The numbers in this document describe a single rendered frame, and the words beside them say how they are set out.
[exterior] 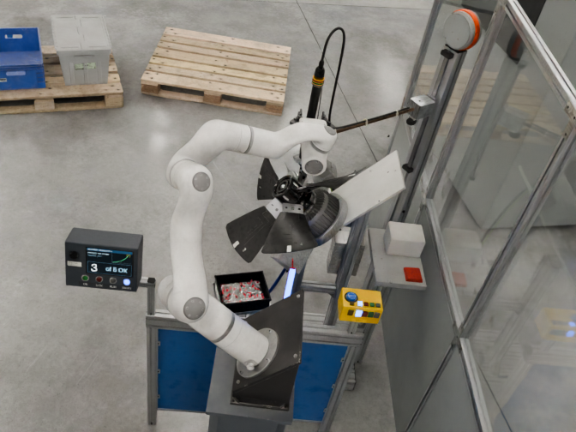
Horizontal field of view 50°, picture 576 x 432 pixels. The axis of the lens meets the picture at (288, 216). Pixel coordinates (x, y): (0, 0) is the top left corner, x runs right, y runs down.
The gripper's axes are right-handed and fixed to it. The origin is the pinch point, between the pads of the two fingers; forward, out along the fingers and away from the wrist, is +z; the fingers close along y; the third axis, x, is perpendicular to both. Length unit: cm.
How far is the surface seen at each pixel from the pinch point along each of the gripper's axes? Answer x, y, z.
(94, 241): -40, -73, -37
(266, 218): -58, -10, 4
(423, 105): -8, 50, 31
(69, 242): -40, -81, -39
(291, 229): -46.3, -0.9, -13.4
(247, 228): -64, -18, 3
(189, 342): -97, -37, -36
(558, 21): -10, 150, 146
